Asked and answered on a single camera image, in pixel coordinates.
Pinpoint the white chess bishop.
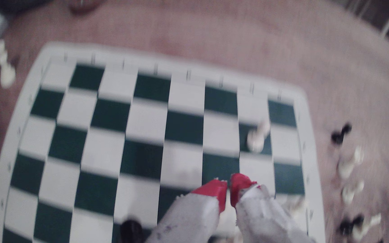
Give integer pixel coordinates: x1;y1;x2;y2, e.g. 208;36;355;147
0;39;17;89

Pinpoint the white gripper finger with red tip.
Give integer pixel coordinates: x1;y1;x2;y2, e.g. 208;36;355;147
145;179;228;243
230;173;317;243

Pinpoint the black chess piece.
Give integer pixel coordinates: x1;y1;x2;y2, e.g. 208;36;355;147
330;123;353;145
338;215;364;236

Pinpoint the reddish round object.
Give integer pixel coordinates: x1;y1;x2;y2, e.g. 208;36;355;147
69;0;104;15

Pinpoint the white slatted furniture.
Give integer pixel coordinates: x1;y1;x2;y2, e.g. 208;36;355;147
345;0;389;53

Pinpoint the green and white chessboard mat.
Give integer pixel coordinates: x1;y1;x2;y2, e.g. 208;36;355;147
0;41;327;243

